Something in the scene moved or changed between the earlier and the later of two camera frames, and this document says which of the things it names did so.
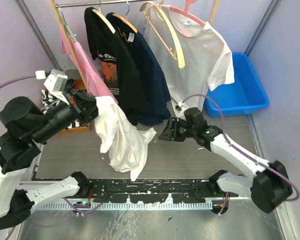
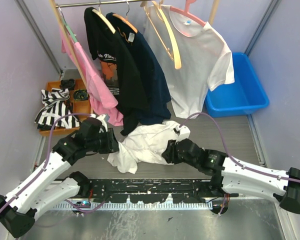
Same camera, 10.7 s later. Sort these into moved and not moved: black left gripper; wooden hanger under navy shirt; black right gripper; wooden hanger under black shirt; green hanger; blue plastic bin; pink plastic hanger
Moved: black left gripper; black right gripper
Not moved: wooden hanger under black shirt; pink plastic hanger; wooden hanger under navy shirt; green hanger; blue plastic bin
